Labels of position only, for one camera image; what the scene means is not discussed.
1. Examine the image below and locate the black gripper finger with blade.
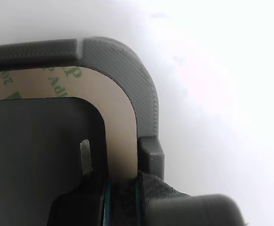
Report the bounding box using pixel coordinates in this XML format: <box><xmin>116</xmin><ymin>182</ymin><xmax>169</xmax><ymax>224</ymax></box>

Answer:
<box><xmin>49</xmin><ymin>138</ymin><xmax>112</xmax><ymax>226</ymax></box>

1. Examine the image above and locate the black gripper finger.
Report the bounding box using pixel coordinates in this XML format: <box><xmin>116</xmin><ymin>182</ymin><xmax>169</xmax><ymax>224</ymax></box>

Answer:
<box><xmin>136</xmin><ymin>170</ymin><xmax>244</xmax><ymax>226</ymax></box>

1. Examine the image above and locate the beige rectangular adhesive frame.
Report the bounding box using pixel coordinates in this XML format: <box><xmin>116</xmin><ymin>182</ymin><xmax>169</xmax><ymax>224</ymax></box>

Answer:
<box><xmin>0</xmin><ymin>65</ymin><xmax>138</xmax><ymax>181</ymax></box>

